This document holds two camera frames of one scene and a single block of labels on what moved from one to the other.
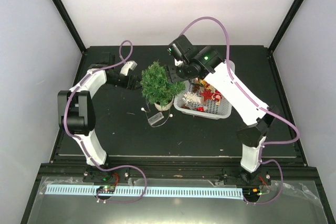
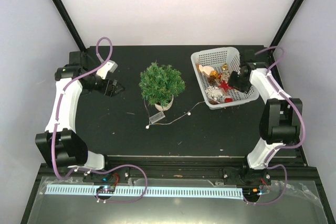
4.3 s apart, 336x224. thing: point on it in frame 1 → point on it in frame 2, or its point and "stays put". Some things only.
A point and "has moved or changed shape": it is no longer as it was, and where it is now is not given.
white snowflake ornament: x=191 y=97 → x=213 y=92
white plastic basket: x=201 y=99 has moved or changed shape
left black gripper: x=131 y=85 → x=111 y=92
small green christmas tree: x=157 y=88 stays put
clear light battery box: x=156 y=118 stays put
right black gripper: x=173 y=76 → x=231 y=81
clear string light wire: x=143 y=109 → x=188 y=113
